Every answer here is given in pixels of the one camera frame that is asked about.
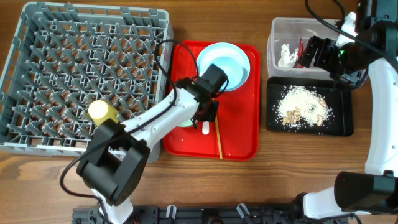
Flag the green bowl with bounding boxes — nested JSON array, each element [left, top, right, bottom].
[[179, 120, 193, 128]]

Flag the red snack wrapper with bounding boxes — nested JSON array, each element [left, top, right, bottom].
[[297, 37, 305, 68]]

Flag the light blue bowl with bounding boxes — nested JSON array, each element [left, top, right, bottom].
[[203, 55, 248, 91]]

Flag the yellow cup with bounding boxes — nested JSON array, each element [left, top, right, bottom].
[[88, 100, 119, 126]]

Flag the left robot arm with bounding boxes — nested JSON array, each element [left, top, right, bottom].
[[77, 77, 228, 223]]

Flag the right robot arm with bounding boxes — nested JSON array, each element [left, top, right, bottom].
[[299, 19, 397, 221]]

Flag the grey dishwasher rack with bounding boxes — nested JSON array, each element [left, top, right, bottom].
[[1, 2, 174, 157]]

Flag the white plastic fork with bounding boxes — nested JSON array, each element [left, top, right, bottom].
[[202, 121, 210, 135]]

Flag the red plastic tray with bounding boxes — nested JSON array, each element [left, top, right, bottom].
[[162, 44, 261, 161]]

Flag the crumpled white tissue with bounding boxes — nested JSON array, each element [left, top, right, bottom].
[[277, 44, 299, 68]]

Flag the wooden chopstick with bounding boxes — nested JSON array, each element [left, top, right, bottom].
[[214, 109, 223, 159]]

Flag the black plastic tray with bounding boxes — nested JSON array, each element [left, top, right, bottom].
[[267, 76, 354, 136]]

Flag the clear plastic bin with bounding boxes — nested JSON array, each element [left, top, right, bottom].
[[267, 17, 338, 80]]

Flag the light blue plate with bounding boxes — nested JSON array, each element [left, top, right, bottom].
[[197, 42, 251, 91]]

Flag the rice and food scraps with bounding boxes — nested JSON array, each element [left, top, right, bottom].
[[271, 85, 334, 131]]

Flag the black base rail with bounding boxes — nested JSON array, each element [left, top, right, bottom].
[[72, 203, 358, 224]]

